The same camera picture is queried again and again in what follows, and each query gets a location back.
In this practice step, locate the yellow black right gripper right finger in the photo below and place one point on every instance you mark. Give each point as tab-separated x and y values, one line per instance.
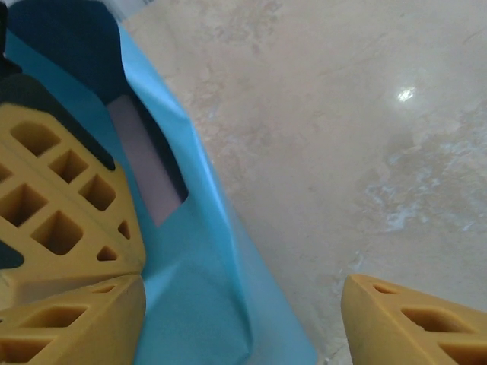
411	334

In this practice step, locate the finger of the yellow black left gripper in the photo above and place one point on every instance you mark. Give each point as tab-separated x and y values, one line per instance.
23	243
95	167

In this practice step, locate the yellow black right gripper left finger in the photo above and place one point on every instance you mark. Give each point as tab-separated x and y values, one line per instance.
76	334

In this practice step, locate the pink marbled gift box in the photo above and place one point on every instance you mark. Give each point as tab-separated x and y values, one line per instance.
144	167

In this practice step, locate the blue cloth sheet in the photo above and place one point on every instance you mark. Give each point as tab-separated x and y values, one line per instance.
198	285

